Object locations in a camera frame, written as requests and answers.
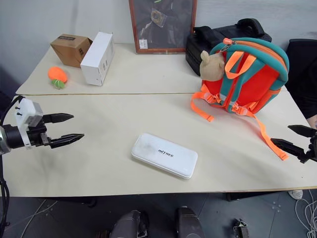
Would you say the dark rounded shape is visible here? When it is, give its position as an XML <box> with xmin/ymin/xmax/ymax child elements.
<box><xmin>175</xmin><ymin>206</ymin><xmax>206</xmax><ymax>238</ymax></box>
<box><xmin>109</xmin><ymin>210</ymin><xmax>150</xmax><ymax>238</ymax></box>

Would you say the black carrying case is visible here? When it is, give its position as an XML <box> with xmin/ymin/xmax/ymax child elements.
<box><xmin>185</xmin><ymin>18</ymin><xmax>272</xmax><ymax>76</ymax></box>

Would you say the wooden framed dark picture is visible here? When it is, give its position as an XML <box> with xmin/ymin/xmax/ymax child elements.
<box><xmin>128</xmin><ymin>0</ymin><xmax>198</xmax><ymax>55</ymax></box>

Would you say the person in black clothing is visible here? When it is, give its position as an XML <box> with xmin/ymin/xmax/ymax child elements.
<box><xmin>284</xmin><ymin>38</ymin><xmax>317</xmax><ymax>129</ymax></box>

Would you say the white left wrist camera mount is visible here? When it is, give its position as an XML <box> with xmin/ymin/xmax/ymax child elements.
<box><xmin>14</xmin><ymin>98</ymin><xmax>44</xmax><ymax>149</ymax></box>

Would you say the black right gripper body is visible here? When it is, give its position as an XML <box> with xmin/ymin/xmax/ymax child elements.
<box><xmin>299</xmin><ymin>129</ymin><xmax>317</xmax><ymax>165</ymax></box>

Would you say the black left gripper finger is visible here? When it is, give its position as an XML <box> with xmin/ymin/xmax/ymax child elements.
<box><xmin>42</xmin><ymin>113</ymin><xmax>75</xmax><ymax>124</ymax></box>
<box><xmin>50</xmin><ymin>133</ymin><xmax>85</xmax><ymax>150</ymax></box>

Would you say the orange and teal backpack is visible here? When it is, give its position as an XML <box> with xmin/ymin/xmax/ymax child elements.
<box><xmin>191</xmin><ymin>37</ymin><xmax>290</xmax><ymax>162</ymax></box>

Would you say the white shoe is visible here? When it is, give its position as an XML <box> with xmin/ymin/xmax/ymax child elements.
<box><xmin>287</xmin><ymin>189</ymin><xmax>304</xmax><ymax>200</ymax></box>

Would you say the white cable bundle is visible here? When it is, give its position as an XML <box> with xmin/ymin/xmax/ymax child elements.
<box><xmin>294</xmin><ymin>188</ymin><xmax>317</xmax><ymax>238</ymax></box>

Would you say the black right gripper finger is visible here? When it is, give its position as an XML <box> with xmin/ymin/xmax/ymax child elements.
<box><xmin>287</xmin><ymin>124</ymin><xmax>316</xmax><ymax>137</ymax></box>
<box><xmin>270</xmin><ymin>138</ymin><xmax>308</xmax><ymax>162</ymax></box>

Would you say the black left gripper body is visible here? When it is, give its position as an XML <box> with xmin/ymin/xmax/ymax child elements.
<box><xmin>26</xmin><ymin>123</ymin><xmax>54</xmax><ymax>150</ymax></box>

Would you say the beige bear plush keychain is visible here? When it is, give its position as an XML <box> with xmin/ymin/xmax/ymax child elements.
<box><xmin>199</xmin><ymin>50</ymin><xmax>226</xmax><ymax>81</ymax></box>

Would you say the orange carrot plush toy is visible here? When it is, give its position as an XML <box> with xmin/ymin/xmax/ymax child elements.
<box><xmin>47</xmin><ymin>66</ymin><xmax>69</xmax><ymax>90</ymax></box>

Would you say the thin white floor cable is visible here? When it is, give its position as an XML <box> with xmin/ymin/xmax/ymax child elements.
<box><xmin>19</xmin><ymin>198</ymin><xmax>58</xmax><ymax>238</ymax></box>

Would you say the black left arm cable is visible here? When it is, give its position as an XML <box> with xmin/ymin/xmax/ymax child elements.
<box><xmin>0</xmin><ymin>95</ymin><xmax>23</xmax><ymax>127</ymax></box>

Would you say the brown cardboard box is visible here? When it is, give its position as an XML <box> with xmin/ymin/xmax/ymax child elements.
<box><xmin>50</xmin><ymin>33</ymin><xmax>93</xmax><ymax>68</ymax></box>

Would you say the white cardboard box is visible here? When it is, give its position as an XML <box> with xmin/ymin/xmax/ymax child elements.
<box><xmin>80</xmin><ymin>31</ymin><xmax>116</xmax><ymax>87</ymax></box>

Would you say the white case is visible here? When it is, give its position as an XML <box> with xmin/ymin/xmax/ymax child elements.
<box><xmin>131</xmin><ymin>132</ymin><xmax>199</xmax><ymax>180</ymax></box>

